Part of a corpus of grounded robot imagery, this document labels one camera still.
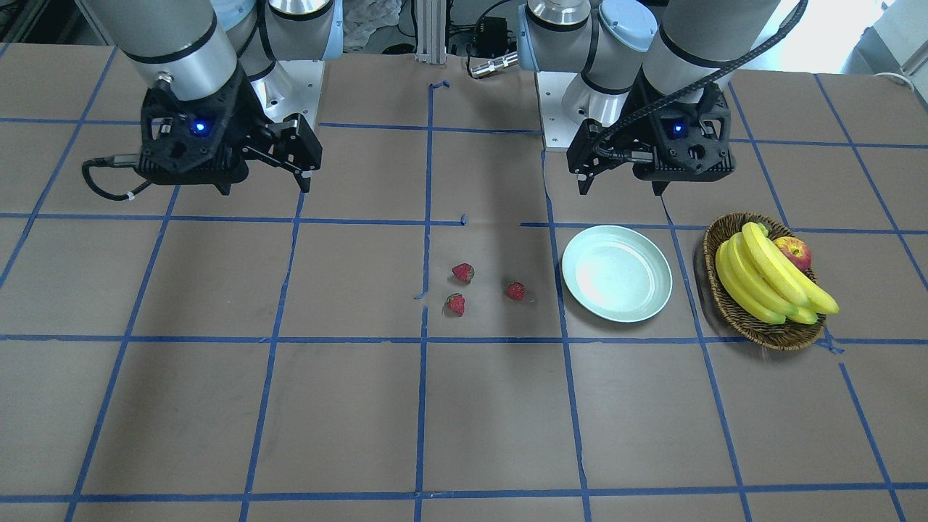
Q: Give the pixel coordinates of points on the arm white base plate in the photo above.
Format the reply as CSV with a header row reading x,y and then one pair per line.
x,y
566,99
290,88

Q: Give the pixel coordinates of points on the red apple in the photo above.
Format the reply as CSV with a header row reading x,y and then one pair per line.
x,y
796,251

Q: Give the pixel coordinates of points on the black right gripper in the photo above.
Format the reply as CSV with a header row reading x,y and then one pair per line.
x,y
244,116

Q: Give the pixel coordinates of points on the black power adapter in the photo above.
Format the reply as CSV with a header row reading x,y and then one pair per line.
x,y
490,38

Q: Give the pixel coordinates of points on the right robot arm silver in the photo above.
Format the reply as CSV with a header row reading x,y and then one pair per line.
x,y
200,43

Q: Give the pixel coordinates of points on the aluminium frame post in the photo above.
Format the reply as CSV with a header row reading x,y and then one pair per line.
x,y
430,31

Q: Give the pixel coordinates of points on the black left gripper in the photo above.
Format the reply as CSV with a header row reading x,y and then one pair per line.
x,y
629,125

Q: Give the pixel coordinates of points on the brown wicker basket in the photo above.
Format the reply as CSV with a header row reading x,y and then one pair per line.
x,y
719,306

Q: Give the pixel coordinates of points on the red strawberry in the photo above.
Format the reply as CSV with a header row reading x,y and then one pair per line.
x,y
463,272
515,290
456,304

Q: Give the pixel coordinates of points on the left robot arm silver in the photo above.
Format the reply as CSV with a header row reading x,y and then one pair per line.
x,y
652,84

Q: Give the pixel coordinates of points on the light green plate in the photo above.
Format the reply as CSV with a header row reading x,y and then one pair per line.
x,y
617,274

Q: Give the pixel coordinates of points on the yellow banana bunch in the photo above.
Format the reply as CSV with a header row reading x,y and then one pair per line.
x,y
765,283

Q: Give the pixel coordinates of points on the silver metal cylinder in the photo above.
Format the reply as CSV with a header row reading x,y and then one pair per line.
x,y
491,66

